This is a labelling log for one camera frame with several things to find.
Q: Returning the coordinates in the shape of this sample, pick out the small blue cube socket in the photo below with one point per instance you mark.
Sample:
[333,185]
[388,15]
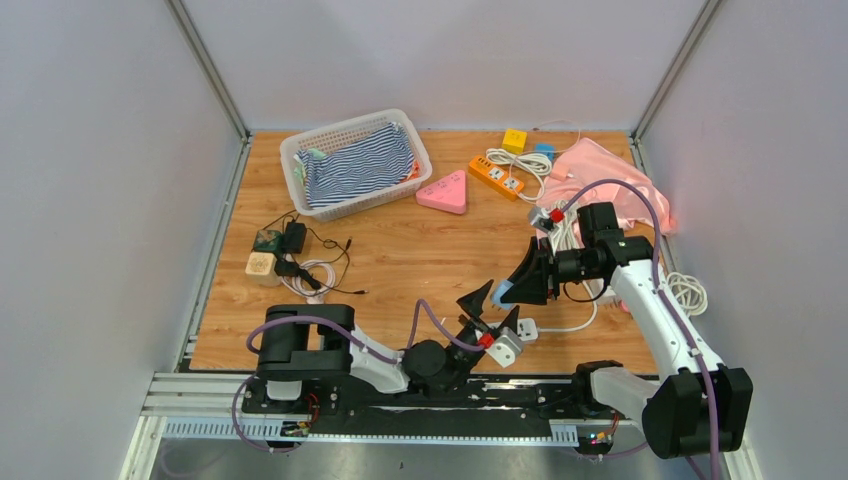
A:
[547,150]

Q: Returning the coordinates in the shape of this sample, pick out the blue plug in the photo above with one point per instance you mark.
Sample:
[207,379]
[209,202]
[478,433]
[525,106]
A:
[497,294]

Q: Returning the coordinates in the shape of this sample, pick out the green patterned cube socket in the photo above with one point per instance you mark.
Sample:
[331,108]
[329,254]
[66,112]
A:
[268,241]

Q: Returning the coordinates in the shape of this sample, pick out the white power strip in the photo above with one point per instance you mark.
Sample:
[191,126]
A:
[516,332]

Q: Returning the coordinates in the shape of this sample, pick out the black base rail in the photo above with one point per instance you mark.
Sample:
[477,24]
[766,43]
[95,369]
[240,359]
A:
[487,405]

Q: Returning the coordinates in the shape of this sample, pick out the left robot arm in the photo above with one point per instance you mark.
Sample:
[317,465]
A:
[297,344]

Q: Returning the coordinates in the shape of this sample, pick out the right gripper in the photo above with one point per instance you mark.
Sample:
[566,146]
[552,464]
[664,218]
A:
[530,279]

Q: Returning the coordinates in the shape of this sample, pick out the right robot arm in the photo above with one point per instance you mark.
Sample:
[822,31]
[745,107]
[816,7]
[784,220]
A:
[699,403]

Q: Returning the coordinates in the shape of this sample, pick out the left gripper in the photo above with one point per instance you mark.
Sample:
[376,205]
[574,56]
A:
[472,305]

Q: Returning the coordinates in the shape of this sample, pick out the beige wooden cube socket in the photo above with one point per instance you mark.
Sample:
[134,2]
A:
[260,269]

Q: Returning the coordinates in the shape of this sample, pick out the orange power strip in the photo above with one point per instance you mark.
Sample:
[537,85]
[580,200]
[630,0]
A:
[495,177]

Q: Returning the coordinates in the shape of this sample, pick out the blue white striped cloth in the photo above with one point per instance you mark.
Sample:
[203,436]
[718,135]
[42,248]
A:
[381,160]

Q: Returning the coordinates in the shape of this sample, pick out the white plastic basket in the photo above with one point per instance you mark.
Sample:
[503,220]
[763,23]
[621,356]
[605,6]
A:
[330,138]

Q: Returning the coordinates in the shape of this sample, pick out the yellow cube socket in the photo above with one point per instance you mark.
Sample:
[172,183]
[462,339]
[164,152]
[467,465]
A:
[514,141]

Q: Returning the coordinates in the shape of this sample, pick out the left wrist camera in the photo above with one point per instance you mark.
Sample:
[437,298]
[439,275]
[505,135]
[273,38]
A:
[505,348]

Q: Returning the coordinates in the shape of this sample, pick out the pink triangular power strip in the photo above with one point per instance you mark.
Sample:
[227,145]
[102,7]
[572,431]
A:
[449,194]

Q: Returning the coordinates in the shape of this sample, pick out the pink cloth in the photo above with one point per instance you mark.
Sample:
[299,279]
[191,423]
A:
[587,162]

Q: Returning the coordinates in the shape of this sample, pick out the pink plug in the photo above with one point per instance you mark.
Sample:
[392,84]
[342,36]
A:
[610,298]

